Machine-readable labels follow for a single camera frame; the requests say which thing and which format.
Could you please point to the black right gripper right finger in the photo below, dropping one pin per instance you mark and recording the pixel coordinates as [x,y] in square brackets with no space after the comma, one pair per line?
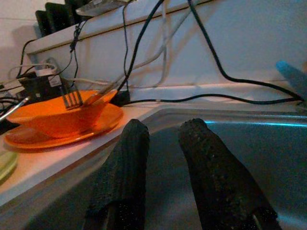
[216,179]

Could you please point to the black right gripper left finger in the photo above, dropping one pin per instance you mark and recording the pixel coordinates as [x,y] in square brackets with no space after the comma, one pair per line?
[124,172]

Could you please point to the green plate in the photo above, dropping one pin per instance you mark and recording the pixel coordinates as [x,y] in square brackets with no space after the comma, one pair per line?
[6,165]

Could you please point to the stainless steel sink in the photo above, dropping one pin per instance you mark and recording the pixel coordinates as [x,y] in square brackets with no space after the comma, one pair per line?
[239,143]

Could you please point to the orange plate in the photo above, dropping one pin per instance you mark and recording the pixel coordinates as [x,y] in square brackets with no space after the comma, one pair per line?
[105,119]

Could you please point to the black plug adapter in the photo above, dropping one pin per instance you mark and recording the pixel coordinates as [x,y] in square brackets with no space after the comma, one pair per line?
[122,97]

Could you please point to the orange bowl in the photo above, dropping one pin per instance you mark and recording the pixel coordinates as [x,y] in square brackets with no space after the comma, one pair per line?
[60,119]

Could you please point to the black power brick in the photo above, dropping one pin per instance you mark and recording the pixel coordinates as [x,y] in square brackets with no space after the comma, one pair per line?
[38,88]

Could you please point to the clear plastic box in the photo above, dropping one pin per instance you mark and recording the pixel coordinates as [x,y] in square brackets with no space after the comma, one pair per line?
[100,6]

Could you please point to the black ribbed device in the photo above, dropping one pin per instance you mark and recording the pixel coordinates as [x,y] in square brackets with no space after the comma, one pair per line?
[57,16]

